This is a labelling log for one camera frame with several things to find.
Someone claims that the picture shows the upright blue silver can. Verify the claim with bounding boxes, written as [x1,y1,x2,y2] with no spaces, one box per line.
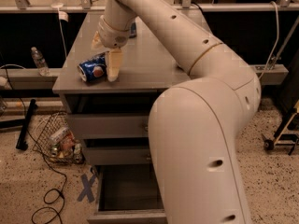
[129,21,137,38]

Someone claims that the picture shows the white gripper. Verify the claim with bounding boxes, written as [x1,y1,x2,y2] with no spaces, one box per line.
[91,15,129,82]

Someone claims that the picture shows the crushed blue pepsi can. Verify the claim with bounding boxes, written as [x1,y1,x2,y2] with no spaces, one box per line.
[78,53,107,82]

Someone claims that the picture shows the black post on floor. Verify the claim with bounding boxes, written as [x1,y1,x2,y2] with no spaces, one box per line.
[16,99,36,151]

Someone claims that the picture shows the white hanging cable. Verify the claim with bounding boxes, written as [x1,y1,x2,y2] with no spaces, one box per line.
[257,1,280,80]

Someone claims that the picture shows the wire basket with items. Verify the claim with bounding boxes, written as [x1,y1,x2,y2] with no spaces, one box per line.
[34,112,84,164]

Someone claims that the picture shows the black wheeled cart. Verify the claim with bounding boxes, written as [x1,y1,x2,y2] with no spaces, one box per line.
[262,101,299,156]

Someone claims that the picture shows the grey open bottom drawer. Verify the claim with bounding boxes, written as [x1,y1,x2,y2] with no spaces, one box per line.
[87,164,168,224]

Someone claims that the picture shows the grey middle drawer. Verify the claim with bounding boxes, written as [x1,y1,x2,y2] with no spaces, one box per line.
[83,147,151,165]

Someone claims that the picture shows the black floor cable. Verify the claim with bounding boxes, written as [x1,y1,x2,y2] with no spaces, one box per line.
[0,66,68,224]

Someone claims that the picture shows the blue tape cross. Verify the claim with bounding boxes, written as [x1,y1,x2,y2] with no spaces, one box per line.
[78,175,96,203]

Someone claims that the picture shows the grey top drawer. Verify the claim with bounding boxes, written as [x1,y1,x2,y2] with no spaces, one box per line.
[65,114,149,139]

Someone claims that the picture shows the grey drawer cabinet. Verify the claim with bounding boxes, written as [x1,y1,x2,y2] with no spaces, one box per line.
[51,9,241,224]

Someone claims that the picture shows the white cable with tag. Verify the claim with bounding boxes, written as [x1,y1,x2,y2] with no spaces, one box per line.
[46,0,69,59]

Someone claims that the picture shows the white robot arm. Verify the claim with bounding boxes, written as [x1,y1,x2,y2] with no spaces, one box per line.
[97,0,261,224]

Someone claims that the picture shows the clear plastic water bottle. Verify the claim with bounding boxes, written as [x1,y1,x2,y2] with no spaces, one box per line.
[31,47,50,77]

